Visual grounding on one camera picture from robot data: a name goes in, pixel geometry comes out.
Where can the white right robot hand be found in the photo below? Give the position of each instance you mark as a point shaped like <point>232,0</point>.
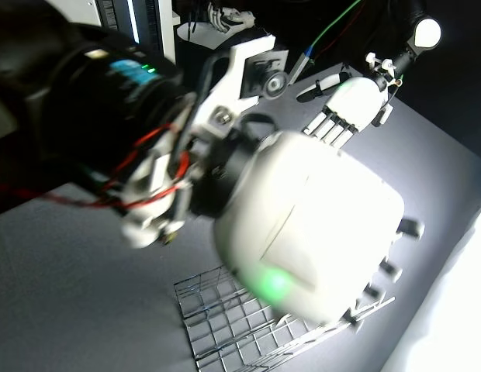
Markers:
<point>310,217</point>

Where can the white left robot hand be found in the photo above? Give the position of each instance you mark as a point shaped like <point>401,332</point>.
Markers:
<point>357,100</point>

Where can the grey connector with blue band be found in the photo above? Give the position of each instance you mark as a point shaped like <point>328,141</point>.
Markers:
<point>300,66</point>

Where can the spare skeletal robot hand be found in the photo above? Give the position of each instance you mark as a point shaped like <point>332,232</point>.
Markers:
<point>229,15</point>

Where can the white display stand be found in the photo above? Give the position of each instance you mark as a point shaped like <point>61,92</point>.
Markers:
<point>201,35</point>

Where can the white fabric backdrop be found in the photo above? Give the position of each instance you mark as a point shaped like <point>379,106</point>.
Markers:
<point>457,310</point>

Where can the white cabinet with blue strip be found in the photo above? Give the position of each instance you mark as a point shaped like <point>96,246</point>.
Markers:
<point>167,23</point>

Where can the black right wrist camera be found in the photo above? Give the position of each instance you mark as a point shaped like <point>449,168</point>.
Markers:
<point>273,83</point>

